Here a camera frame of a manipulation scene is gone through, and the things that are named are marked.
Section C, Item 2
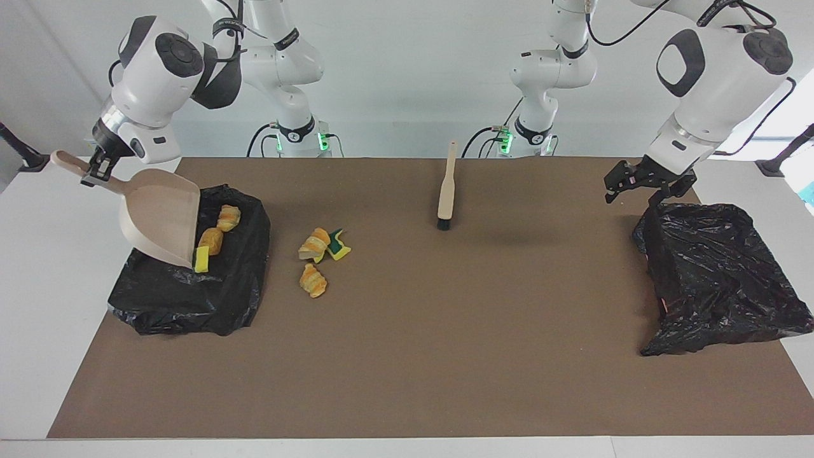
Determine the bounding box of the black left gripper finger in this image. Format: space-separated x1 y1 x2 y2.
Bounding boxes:
647 184 691 208
604 162 643 204

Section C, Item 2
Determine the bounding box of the beige plastic dustpan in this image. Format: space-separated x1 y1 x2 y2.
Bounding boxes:
50 150 202 269

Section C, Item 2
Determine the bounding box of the beige hand brush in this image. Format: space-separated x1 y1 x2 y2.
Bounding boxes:
436 141 459 231

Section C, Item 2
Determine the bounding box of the black bag lined bin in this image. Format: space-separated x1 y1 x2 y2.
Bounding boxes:
632 202 814 357
107 184 271 337

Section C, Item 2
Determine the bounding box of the brown table mat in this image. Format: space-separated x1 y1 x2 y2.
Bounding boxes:
48 157 814 438

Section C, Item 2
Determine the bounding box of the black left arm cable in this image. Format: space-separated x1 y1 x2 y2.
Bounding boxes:
585 0 797 156

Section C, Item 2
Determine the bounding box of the black right base cable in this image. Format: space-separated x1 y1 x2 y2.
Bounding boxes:
247 123 280 158

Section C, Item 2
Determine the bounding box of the black base cable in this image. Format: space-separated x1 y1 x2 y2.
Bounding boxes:
247 123 280 158
462 126 509 158

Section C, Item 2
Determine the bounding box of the black left base cable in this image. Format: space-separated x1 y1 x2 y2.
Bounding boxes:
462 126 509 158

